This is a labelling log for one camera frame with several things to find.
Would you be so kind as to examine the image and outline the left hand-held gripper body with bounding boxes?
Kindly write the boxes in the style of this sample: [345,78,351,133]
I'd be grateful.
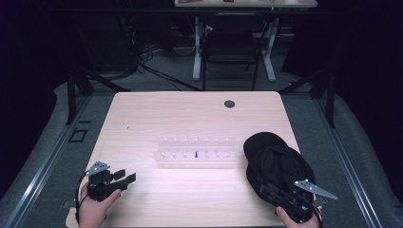
[85,161,129,202]

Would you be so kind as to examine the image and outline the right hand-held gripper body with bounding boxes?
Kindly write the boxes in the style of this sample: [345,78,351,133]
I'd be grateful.
[266,179,339,224]

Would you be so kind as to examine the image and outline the black cap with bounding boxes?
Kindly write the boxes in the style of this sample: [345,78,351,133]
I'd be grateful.
[242,131,317,208]

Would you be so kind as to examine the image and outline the person's right hand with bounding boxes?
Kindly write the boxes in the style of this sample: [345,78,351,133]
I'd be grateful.
[275,205,321,228]

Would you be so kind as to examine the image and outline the person's left hand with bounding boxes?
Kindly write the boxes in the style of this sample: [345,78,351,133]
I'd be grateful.
[77,182,123,228]

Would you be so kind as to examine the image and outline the clear acrylic rack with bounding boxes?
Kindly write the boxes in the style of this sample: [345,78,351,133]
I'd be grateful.
[153,135,239,166]

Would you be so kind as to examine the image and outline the black metal stand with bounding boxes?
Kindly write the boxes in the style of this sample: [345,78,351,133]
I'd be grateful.
[278,62,336,129]
[65,62,132,125]

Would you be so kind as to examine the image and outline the black chair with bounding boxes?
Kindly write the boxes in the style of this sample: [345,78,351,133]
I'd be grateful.
[201,12,266,92]

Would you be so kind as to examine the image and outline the white desk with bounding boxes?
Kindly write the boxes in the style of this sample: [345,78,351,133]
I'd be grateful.
[174,0,318,83]

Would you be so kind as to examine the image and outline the black cable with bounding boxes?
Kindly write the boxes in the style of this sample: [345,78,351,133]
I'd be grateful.
[74,170,93,224]

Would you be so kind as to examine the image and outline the metal floor rail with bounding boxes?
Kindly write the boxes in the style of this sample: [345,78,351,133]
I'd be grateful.
[313,94,384,228]
[3,94,93,228]

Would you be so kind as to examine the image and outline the black floor cables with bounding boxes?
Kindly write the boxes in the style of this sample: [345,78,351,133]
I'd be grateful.
[120,18,203,93]

